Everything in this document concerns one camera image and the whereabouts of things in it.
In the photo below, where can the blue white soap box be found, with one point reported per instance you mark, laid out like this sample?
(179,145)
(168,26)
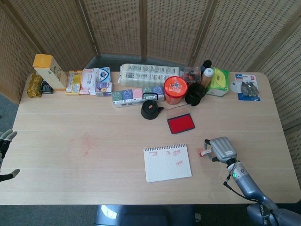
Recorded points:
(103,74)

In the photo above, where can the blue blister pack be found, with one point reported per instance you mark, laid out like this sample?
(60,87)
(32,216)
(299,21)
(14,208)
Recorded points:
(247,87)

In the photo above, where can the pale yellow paper roll pack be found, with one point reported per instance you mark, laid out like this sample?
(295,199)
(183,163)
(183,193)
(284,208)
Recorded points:
(141,75)

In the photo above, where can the white spiral notepad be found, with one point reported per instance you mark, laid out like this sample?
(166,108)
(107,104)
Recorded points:
(167,167)

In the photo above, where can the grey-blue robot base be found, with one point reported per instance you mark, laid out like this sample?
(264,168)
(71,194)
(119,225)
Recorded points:
(141,216)

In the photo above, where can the green tissue box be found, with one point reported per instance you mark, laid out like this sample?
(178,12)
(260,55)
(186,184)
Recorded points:
(219,80)

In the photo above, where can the clear plastic box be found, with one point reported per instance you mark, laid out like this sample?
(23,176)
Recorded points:
(191,75)

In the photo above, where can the multicolour pocket tissue pack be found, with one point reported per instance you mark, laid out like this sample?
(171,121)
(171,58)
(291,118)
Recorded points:
(127,95)

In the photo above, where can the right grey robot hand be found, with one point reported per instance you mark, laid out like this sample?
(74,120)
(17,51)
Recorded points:
(223,148)

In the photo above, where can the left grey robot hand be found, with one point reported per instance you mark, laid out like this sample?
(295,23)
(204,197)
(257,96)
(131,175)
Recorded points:
(7,137)

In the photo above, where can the woven wooden folding screen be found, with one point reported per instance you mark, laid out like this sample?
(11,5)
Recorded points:
(117,23)

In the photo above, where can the dark bottle black cap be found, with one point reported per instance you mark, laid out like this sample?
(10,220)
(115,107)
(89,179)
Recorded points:
(207,64)

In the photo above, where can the amber bottle white cap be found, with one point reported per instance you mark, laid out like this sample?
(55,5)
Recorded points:
(207,76)

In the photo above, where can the tall cream gift box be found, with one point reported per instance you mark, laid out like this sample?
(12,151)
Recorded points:
(51,73)

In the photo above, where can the black teapot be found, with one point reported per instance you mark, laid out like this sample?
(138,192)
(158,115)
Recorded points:
(149,110)

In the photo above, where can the red ink pad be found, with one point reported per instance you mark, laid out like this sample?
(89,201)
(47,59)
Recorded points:
(181,124)

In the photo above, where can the orange snack tub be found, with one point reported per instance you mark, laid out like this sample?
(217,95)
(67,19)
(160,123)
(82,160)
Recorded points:
(176,87)

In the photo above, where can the purple printed box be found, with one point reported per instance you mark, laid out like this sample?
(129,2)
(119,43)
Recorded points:
(103,89)

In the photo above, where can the gold foil package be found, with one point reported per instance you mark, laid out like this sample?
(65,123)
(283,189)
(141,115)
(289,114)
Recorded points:
(34,86)

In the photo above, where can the black mesh pen cup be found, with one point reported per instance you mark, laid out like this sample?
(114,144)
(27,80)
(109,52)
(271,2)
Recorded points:
(195,94)

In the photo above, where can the yellow printed box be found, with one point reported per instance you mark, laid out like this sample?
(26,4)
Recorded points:
(74,82)

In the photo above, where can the pink wet wipes pack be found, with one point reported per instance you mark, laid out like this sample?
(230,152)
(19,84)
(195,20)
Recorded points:
(88,81)

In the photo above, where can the small red stamp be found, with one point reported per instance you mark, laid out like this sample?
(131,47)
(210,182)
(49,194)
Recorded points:
(202,154)

